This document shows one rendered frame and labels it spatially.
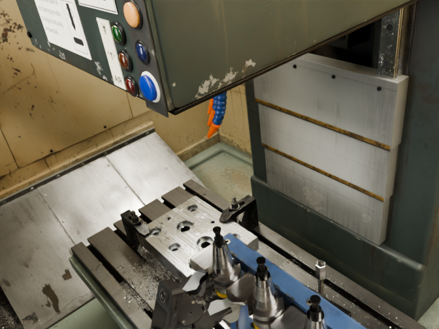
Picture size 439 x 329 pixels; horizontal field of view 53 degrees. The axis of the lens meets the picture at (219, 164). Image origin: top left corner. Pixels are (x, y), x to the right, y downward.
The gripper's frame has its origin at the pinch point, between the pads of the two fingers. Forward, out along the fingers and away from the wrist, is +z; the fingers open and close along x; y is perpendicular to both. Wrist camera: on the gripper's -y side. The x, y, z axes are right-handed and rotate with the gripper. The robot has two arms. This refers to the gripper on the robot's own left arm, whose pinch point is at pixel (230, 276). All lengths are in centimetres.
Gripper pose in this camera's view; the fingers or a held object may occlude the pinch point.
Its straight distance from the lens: 87.9
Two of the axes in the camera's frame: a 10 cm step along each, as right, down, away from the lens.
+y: 1.7, 8.1, 5.7
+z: 7.5, -4.8, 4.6
